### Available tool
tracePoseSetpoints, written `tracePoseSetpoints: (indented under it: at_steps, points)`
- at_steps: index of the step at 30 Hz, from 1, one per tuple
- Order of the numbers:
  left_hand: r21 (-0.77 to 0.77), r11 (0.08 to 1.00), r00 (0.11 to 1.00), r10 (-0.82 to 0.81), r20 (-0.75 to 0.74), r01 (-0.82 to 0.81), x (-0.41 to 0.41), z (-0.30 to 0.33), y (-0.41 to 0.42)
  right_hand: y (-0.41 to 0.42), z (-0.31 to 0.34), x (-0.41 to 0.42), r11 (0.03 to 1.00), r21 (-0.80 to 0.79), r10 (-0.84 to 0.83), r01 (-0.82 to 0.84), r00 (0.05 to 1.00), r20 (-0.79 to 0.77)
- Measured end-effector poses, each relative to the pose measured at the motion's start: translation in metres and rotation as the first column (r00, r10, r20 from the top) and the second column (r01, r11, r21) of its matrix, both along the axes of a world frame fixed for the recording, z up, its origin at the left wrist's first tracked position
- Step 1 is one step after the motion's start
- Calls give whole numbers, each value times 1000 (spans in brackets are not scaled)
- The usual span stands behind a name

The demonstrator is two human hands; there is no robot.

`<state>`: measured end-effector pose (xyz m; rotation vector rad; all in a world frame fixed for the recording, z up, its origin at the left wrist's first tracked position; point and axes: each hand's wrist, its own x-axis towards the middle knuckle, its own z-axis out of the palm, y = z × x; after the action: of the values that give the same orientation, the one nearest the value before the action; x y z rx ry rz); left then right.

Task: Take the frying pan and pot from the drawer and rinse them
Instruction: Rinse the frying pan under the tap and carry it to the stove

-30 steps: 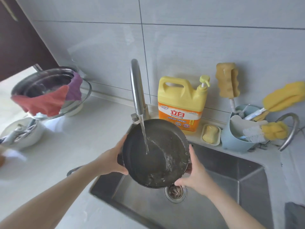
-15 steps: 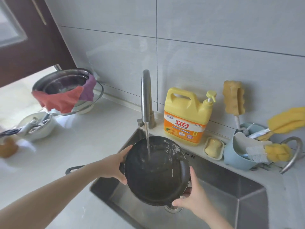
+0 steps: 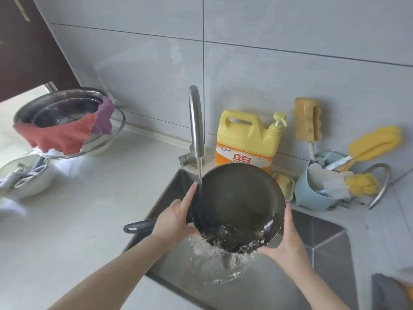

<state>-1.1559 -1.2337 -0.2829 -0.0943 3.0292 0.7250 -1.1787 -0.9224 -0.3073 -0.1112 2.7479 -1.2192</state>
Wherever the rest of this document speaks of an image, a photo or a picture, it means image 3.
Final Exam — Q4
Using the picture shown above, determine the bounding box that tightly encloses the steel sink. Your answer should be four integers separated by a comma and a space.
122, 167, 361, 310

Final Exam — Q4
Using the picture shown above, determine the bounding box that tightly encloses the purple cloth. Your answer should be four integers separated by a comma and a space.
91, 96, 116, 136

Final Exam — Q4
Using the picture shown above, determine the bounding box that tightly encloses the yellow soap bar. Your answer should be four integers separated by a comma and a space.
274, 174, 293, 197

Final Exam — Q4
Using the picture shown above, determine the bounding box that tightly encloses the small curved steel tap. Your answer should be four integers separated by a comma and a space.
363, 163, 393, 211

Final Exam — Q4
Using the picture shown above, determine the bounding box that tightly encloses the tan sponge brush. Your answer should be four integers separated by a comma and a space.
293, 97, 323, 165

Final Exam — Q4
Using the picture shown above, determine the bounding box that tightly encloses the steel basin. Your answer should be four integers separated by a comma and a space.
12, 88, 109, 146

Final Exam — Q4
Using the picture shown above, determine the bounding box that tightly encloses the dark brown framed window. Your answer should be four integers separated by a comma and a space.
0, 0, 81, 104

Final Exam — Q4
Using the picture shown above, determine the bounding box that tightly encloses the yellow soap in dish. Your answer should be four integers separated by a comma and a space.
271, 172, 296, 203

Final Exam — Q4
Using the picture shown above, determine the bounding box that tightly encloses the person's right forearm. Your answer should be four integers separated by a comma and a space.
292, 266, 352, 310

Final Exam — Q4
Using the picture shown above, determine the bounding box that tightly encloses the red cloth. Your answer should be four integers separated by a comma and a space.
12, 112, 98, 156

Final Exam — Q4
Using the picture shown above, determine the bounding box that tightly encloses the long yellow sponge brush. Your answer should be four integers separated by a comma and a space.
324, 126, 404, 173

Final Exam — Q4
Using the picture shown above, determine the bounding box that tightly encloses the person's left forearm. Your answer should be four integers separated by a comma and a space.
46, 234, 176, 310

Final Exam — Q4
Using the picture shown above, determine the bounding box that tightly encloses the person's right hand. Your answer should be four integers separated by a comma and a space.
257, 203, 315, 282

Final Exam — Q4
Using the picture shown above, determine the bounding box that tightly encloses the yellow detergent jug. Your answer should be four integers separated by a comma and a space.
215, 109, 288, 173

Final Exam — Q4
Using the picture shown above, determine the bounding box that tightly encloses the steel faucet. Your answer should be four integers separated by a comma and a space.
178, 85, 206, 168

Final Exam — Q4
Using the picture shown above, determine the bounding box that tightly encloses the white ceramic bowl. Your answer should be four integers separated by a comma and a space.
0, 154, 59, 201

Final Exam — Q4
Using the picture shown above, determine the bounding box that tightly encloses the black frying pan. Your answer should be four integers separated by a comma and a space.
123, 163, 287, 254

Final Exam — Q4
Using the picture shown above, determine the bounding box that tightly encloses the light blue utensil holder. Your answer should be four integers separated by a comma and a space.
293, 151, 355, 213

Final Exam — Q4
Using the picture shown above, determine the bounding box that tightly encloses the person's left hand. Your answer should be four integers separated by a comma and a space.
151, 181, 199, 248

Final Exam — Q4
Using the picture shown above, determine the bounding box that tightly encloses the dark grey cloth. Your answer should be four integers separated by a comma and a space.
371, 273, 413, 310

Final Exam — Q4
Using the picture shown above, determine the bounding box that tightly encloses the white scrub brush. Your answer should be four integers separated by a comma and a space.
322, 177, 351, 200

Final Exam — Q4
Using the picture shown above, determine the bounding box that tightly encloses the small yellow sponge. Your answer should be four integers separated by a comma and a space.
344, 173, 381, 197

